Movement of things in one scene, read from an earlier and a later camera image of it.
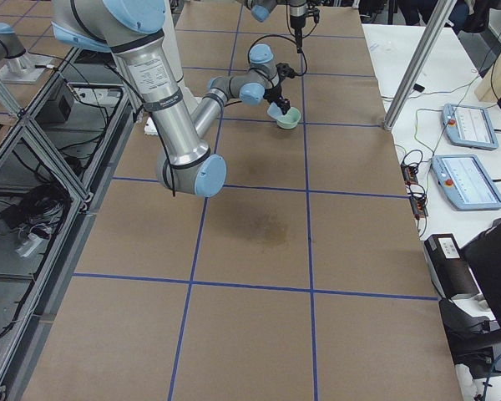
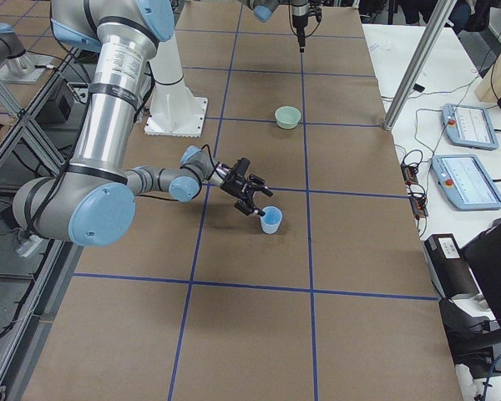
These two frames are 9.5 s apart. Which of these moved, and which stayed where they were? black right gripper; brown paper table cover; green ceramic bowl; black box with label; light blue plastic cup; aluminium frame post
Moved: black right gripper; light blue plastic cup
Stayed: green ceramic bowl; brown paper table cover; aluminium frame post; black box with label
